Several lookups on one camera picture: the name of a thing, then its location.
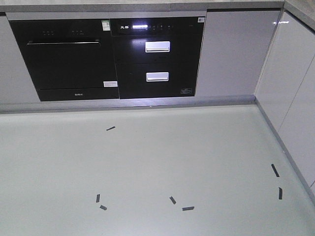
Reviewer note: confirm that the black drawer disinfection cabinet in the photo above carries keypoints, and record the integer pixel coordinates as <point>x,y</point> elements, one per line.
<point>157,57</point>

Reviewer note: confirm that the black built-in dishwasher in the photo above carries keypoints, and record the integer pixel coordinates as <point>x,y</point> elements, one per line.
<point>68,59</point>

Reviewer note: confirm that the grey cabinet door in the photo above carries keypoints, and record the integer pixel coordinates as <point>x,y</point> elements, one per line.
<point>234,47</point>

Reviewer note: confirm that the white side cabinet door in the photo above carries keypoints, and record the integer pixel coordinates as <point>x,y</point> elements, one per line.
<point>286,92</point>

